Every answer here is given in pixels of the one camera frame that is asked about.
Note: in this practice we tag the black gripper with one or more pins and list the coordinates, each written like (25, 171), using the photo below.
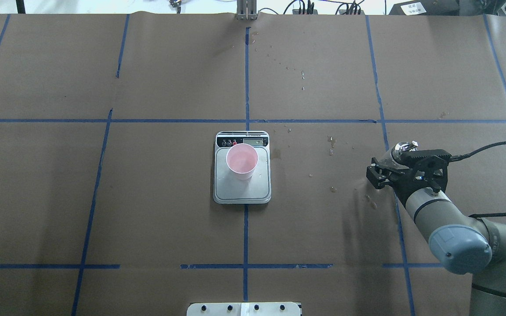
(399, 183)

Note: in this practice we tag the clear glass sauce bottle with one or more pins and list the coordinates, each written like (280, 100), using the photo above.
(395, 156)

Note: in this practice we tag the pink paper cup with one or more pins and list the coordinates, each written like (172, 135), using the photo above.
(242, 159)

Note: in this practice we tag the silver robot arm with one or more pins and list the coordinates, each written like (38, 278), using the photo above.
(461, 244)

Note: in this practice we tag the grey digital kitchen scale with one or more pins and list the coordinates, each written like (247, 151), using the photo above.
(229, 190)

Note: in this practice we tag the black box with label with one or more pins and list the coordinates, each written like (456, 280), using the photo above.
(426, 7)

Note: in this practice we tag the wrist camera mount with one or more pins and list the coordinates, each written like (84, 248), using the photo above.
(426, 159)

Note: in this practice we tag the white pedestal column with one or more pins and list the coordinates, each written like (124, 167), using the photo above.
(245, 309)

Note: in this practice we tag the aluminium frame post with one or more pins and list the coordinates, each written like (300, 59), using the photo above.
(246, 10)

